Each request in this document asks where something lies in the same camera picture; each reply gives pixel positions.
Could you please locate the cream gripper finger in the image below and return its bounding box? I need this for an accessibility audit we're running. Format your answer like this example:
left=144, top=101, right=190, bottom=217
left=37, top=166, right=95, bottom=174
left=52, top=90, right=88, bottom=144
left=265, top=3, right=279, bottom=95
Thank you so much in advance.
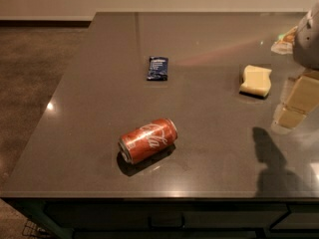
left=276, top=71, right=319, bottom=128

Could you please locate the red coke can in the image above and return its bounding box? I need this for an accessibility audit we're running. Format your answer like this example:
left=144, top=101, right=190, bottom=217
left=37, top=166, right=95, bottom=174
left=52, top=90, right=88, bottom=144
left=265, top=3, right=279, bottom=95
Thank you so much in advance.
left=119, top=119, right=177, bottom=164

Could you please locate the blue rxbar blueberry bar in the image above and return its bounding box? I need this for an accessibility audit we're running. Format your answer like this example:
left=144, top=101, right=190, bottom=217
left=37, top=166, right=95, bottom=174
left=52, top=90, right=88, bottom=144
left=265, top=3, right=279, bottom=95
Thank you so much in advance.
left=147, top=56, right=168, bottom=81

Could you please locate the crumpled snack bag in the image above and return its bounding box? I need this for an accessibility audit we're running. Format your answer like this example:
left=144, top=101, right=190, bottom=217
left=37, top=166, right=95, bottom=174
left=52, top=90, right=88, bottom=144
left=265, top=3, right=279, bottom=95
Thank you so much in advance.
left=271, top=27, right=297, bottom=55

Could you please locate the yellow sponge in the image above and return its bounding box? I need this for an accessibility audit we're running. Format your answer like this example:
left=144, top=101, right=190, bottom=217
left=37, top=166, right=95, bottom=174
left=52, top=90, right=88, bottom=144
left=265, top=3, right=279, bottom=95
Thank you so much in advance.
left=239, top=65, right=271, bottom=98

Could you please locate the dark cabinet drawer front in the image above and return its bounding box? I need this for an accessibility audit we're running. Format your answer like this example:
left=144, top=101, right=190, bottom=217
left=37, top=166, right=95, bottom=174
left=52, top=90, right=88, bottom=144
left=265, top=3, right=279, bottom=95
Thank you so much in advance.
left=45, top=202, right=287, bottom=231

